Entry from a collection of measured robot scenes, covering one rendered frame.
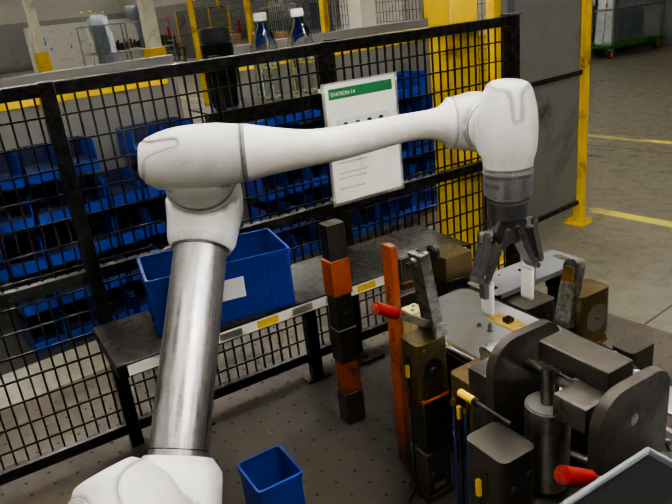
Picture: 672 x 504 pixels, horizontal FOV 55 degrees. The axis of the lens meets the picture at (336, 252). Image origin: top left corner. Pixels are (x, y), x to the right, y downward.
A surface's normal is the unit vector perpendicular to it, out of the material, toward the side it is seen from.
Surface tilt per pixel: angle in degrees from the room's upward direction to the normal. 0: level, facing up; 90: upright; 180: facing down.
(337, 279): 90
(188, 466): 31
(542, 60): 90
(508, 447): 0
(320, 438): 0
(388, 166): 90
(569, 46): 90
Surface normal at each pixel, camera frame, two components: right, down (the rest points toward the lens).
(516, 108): 0.07, 0.19
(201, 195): 0.14, 0.87
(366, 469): -0.11, -0.93
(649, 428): 0.52, 0.26
